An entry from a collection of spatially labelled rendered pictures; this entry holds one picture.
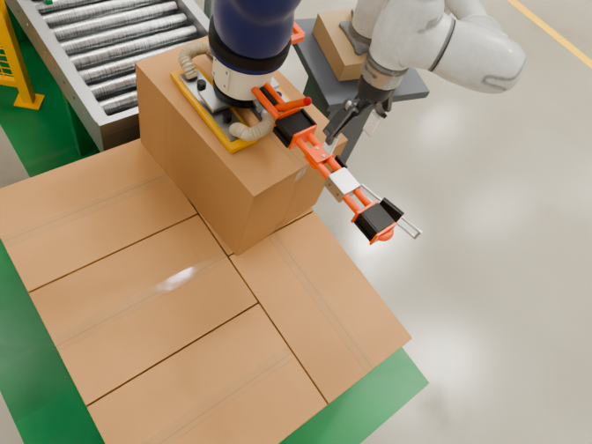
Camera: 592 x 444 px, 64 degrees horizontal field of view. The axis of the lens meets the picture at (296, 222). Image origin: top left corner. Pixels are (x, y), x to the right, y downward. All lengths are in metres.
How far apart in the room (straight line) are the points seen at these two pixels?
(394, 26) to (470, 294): 1.94
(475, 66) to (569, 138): 2.94
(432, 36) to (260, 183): 0.67
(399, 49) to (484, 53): 0.15
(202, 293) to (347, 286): 0.52
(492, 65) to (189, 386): 1.18
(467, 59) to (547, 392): 2.05
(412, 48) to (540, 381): 2.08
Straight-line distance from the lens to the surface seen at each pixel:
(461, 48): 0.96
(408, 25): 0.93
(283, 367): 1.60
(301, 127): 1.34
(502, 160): 3.36
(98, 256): 1.71
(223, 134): 1.44
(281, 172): 1.42
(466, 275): 2.72
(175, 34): 2.39
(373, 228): 1.21
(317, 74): 2.04
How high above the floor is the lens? 2.07
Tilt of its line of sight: 57 degrees down
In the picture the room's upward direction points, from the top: 25 degrees clockwise
